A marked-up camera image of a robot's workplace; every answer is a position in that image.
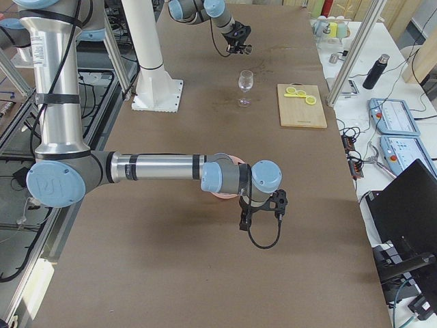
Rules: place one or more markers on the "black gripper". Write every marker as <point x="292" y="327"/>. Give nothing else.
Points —
<point x="234" y="42"/>
<point x="246" y="209"/>

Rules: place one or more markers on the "clear wine glass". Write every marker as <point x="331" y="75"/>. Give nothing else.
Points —
<point x="245" y="83"/>

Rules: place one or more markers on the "steel cocktail jigger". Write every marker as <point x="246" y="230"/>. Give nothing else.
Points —
<point x="247" y="49"/>

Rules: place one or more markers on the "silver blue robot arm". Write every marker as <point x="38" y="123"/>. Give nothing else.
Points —
<point x="66" y="169"/>
<point x="216" y="11"/>

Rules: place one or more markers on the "pink bowl of ice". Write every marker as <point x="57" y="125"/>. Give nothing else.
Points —
<point x="228" y="196"/>

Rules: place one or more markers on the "bamboo cutting board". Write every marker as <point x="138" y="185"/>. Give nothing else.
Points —
<point x="295" y="112"/>

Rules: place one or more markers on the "yellow lemon slice near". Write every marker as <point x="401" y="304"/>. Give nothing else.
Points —
<point x="310" y="100"/>

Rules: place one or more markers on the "small steel cup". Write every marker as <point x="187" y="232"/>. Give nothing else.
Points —
<point x="334" y="58"/>

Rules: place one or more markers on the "yellow cup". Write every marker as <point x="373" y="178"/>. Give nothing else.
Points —
<point x="332" y="30"/>

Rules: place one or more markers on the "black water bottle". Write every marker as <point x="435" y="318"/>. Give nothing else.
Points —
<point x="376" y="71"/>

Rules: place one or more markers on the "black monitor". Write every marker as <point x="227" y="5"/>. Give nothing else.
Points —
<point x="404" y="213"/>

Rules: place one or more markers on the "blue teach pendant near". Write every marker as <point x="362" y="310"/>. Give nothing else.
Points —
<point x="400" y="151"/>

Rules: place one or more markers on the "blue teach pendant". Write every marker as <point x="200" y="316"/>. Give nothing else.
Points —
<point x="400" y="151"/>
<point x="392" y="117"/>

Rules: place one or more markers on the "blue teach pendant far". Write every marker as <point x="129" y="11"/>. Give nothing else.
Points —
<point x="392" y="117"/>

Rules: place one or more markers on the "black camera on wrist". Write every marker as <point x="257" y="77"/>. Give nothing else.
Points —
<point x="239" y="30"/>

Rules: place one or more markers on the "white camera post base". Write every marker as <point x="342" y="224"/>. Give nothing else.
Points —
<point x="155" y="89"/>

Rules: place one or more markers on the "aluminium frame post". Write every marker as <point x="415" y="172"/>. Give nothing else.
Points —
<point x="370" y="19"/>

